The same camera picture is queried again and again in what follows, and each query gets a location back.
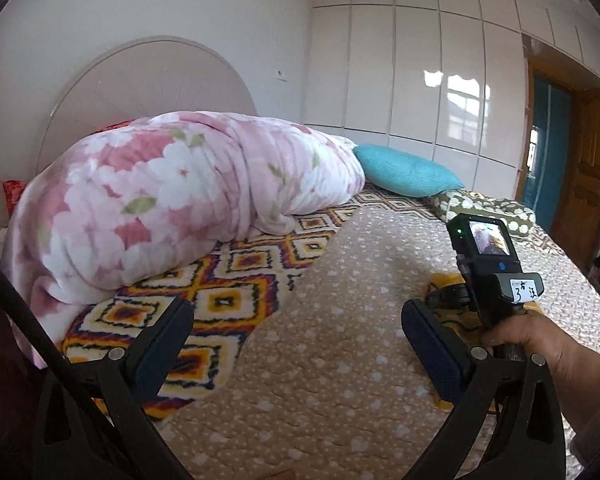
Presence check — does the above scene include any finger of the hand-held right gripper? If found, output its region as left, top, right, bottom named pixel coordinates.
left=426, top=284, right=476, bottom=312

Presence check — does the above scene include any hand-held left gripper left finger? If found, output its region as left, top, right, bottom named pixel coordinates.
left=32, top=299, right=195, bottom=480

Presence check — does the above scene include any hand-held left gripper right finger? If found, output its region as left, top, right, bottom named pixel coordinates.
left=401, top=298, right=567, bottom=480

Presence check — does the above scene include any yellow striped small sweater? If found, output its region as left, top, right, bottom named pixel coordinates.
left=426, top=271, right=497, bottom=413

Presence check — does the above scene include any person's right forearm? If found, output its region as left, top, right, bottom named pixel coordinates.
left=550, top=332, right=600, bottom=467

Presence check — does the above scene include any person's right hand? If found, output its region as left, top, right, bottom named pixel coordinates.
left=480, top=311, right=590, bottom=392

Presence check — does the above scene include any green patterned pillow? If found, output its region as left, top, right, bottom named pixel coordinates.
left=430, top=189, right=537, bottom=240

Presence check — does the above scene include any diamond patterned blanket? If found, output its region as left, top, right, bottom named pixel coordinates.
left=61, top=185, right=446, bottom=422

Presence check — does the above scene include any beige quilted bed cover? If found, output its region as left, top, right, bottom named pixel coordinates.
left=157, top=187, right=600, bottom=480

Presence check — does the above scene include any teal pillow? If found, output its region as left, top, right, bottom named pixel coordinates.
left=352, top=143, right=465, bottom=198

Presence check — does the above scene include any wooden door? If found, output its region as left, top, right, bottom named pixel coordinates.
left=549, top=87, right=600, bottom=272

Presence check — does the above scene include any pink floral blanket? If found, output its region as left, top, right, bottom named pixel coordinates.
left=1, top=111, right=367, bottom=368

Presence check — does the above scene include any white glossy wardrobe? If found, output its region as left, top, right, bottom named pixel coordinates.
left=302, top=0, right=600, bottom=192

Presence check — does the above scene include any round beige headboard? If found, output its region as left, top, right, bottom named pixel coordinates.
left=34, top=35, right=259, bottom=177

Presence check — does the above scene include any wooden door frame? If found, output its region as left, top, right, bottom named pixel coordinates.
left=514, top=44, right=600, bottom=272

